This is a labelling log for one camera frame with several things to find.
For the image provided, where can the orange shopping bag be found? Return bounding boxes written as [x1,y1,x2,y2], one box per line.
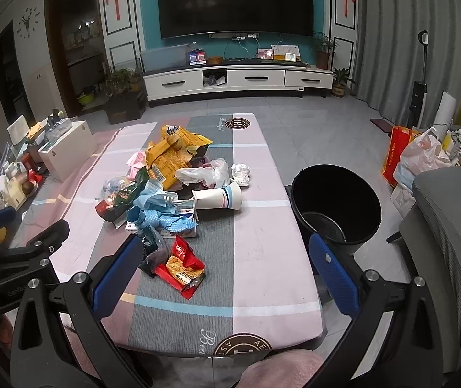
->
[382,126,421,187]

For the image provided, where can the full white plastic bag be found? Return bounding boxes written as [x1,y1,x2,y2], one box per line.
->
[394,128,453,189]

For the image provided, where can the clutter of bottles and jars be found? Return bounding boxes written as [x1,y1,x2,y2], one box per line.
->
[0,141,49,227]

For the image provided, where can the black upright vacuum cleaner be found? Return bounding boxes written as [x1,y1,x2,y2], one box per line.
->
[406,30,431,128]

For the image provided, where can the striped white paper cup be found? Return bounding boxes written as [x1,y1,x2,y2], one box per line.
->
[191,181,243,211]

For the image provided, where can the green snack bag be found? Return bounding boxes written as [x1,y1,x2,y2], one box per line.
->
[95,180,150,227]

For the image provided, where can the large pink plastic wrapper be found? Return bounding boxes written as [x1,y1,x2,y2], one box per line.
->
[127,149,150,180]

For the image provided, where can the white desk calendar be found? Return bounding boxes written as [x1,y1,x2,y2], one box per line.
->
[271,44,299,62]

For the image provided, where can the clear white plastic bag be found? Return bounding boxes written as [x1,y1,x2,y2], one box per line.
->
[175,159,231,190]

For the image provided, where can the large black television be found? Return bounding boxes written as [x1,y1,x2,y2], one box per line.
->
[157,0,314,41]

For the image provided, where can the clear storage box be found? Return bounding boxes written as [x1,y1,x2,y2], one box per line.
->
[139,44,186,74]

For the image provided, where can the clear plastic container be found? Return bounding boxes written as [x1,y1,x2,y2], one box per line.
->
[44,117,73,140]

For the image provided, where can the person's left forearm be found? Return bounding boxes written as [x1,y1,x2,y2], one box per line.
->
[0,315,15,352]

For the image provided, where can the white upright panel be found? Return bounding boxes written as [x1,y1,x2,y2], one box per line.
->
[434,91,455,128]

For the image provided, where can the white tissue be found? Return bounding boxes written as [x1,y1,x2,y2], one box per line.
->
[230,163,252,187]

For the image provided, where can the black plastic bin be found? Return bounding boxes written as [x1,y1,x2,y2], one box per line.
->
[290,164,383,257]

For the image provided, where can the potted plant in brown pot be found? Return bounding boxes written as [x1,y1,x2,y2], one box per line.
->
[312,32,338,70]

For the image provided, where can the leafy plant in black planter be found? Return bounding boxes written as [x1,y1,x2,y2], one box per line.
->
[104,68,147,125]

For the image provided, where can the grey curtain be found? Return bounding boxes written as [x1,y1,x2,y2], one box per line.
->
[356,0,461,130]

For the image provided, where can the small potted floor plant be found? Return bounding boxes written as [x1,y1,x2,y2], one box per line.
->
[331,68,356,98]

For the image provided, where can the blue face mask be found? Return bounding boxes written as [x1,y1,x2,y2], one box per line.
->
[133,180,178,215]

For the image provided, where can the blue dotted cloth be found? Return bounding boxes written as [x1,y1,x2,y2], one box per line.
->
[127,208,192,235]

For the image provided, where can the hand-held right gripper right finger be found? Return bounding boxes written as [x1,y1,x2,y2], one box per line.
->
[308,232,455,388]

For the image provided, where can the white television cabinet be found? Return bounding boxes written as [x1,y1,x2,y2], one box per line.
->
[141,62,334,108]

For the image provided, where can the dark plastic wrapper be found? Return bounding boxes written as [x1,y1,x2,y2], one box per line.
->
[139,226,170,275]

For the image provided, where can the grey sofa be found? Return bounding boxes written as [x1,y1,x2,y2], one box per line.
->
[388,166,461,388]

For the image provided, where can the deer shaped wall clock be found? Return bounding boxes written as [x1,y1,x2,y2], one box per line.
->
[19,7,39,39]

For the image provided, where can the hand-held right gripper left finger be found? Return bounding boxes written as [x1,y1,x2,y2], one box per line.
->
[10,234,154,388]

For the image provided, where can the red snack packet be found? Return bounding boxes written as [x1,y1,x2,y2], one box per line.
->
[153,236,207,300]

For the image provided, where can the yellow snack bag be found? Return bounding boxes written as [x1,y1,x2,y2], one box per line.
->
[145,123,213,190]

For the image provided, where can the dark red doormat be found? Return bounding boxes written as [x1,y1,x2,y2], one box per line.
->
[370,118,397,134]

